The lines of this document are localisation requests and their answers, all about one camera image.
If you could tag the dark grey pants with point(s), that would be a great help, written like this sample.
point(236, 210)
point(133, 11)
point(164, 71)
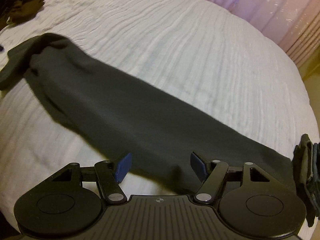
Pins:
point(125, 110)

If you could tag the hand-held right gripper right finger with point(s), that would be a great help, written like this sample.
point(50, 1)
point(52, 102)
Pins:
point(198, 166)

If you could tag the pink curtain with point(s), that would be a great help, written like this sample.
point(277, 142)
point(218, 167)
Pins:
point(275, 12)

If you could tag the brown garment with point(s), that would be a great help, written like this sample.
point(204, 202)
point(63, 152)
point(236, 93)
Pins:
point(22, 7)

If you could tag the stack of folded clothes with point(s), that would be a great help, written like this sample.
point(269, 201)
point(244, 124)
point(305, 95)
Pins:
point(306, 167)

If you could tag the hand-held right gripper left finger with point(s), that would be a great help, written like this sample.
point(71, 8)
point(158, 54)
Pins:
point(122, 167)

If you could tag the striped white bed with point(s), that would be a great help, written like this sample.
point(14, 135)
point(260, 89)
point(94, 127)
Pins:
point(200, 55)

